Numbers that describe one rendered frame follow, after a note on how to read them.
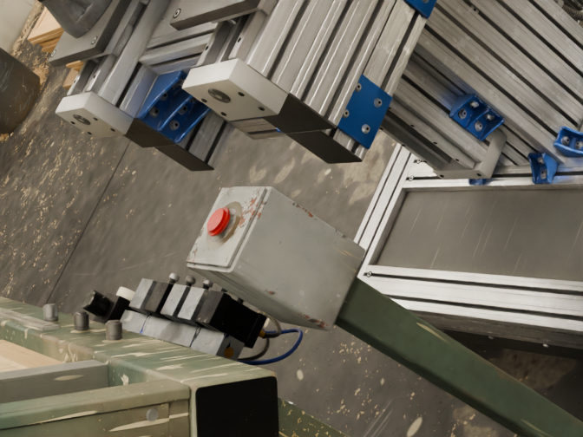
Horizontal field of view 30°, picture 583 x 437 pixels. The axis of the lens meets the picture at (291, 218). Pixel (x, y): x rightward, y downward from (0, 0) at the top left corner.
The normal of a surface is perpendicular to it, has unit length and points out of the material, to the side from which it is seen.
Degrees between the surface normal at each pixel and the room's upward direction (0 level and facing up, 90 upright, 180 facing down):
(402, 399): 0
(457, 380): 90
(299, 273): 90
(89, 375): 90
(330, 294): 90
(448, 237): 0
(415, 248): 0
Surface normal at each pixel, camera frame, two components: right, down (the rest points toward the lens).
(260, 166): -0.73, -0.48
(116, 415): 0.54, 0.03
